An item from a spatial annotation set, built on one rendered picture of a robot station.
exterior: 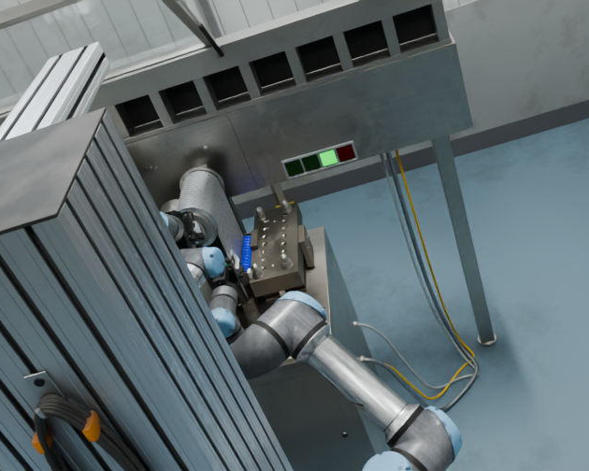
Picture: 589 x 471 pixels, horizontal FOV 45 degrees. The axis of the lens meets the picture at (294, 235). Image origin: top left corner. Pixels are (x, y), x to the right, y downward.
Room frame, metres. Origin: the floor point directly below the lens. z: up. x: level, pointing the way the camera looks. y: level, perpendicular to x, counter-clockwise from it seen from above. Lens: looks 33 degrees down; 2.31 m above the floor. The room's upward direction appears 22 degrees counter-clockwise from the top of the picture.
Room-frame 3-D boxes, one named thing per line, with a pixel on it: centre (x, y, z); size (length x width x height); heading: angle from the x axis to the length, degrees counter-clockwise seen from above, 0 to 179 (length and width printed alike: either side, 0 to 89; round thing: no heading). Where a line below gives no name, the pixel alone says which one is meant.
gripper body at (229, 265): (1.77, 0.24, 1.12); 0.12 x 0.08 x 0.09; 168
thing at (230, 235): (2.00, 0.19, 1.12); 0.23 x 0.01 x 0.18; 168
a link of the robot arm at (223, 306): (1.62, 0.27, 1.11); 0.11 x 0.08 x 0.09; 168
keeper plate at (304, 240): (2.01, -0.03, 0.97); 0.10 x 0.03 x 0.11; 168
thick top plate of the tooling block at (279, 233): (2.01, 0.07, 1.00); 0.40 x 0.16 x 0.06; 168
